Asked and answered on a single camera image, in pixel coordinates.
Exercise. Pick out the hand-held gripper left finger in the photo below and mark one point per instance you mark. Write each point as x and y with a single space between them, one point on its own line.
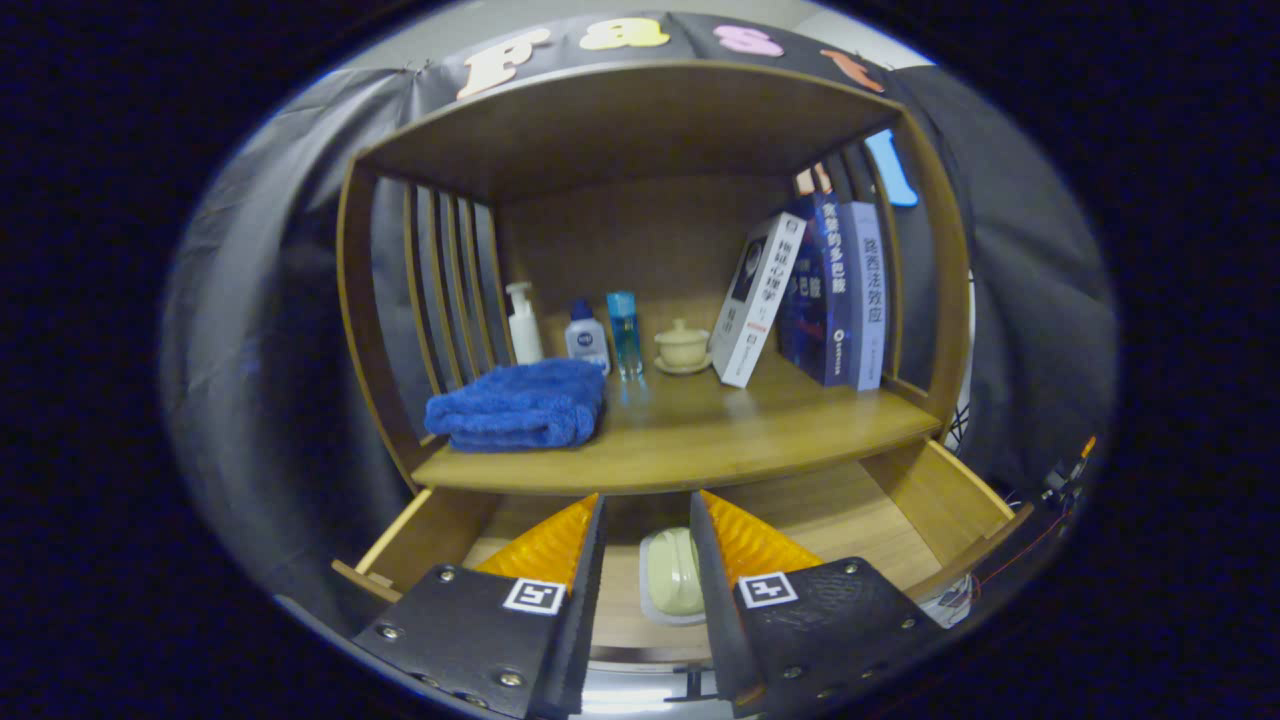
578 640

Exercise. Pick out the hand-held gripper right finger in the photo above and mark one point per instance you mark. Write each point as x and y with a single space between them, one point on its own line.
715 620

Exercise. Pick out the wooden countertop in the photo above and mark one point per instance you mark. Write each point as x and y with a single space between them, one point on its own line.
750 430

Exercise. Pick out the blue folded towel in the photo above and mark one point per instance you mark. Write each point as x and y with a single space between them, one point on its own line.
520 405

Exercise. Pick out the cream lidded teacup with saucer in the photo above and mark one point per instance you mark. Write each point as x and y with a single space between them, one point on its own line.
683 348

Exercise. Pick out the clear blue bottle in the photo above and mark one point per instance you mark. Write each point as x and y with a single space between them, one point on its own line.
626 335

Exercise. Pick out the white bottle with blue cap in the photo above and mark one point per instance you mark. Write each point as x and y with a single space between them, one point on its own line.
587 340

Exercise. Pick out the black tripod stand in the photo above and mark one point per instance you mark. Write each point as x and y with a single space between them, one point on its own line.
958 432

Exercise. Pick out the white pump bottle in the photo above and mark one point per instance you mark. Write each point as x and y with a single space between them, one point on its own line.
525 335

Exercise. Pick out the white book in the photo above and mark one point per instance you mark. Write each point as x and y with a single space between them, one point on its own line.
755 310

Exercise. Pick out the dark blue book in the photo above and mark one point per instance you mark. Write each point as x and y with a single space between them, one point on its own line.
815 300

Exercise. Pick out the pale lavender book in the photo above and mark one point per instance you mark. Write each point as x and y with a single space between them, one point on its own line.
867 300

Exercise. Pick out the black backdrop cloth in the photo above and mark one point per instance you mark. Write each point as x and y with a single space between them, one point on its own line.
1030 300

